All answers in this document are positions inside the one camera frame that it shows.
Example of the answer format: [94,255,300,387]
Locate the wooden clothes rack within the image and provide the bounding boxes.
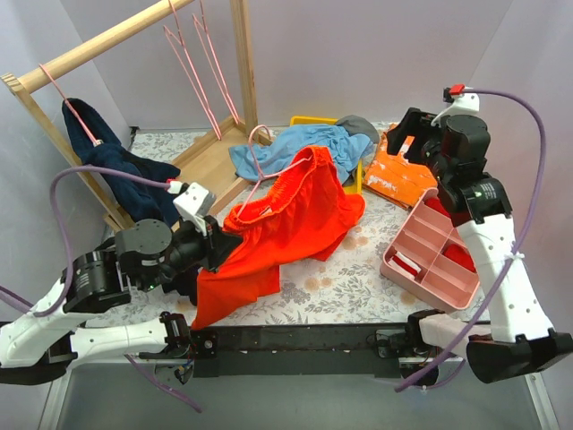
[0,0,284,234]

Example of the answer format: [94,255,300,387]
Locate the yellow plastic tray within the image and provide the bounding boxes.
[290,116,363,194]

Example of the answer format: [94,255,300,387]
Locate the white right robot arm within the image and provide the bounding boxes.
[387,107,572,383]

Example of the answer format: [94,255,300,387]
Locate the red white cloth in organizer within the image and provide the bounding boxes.
[388,251,422,280]

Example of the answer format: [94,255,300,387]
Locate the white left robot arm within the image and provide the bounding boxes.
[1,216,243,385]

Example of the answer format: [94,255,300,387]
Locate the orange worn folded cloth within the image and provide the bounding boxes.
[363,124,437,209]

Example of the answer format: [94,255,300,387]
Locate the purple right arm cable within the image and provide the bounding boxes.
[393,89,547,394]

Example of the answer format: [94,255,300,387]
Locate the orange mesh shorts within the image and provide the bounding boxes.
[191,146,365,330]

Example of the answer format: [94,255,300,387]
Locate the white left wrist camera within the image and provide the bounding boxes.
[167,180,217,237]

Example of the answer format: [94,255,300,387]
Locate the pink compartment organizer box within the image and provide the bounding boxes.
[380,188,479,313]

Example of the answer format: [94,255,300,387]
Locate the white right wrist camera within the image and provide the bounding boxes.
[431,84,480,126]

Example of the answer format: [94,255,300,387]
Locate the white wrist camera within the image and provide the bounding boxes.
[167,180,217,237]
[431,84,480,126]

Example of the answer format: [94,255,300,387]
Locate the light blue shorts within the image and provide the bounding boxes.
[229,124,374,184]

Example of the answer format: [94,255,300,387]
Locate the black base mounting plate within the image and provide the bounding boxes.
[138,325,462,387]

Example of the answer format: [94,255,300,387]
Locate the pink hanger with navy garment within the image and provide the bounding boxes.
[38,64,102,147]

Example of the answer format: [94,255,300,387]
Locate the navy blue garment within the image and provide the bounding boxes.
[61,98,201,308]

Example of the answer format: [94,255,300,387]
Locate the grey garment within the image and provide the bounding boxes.
[335,115,381,144]

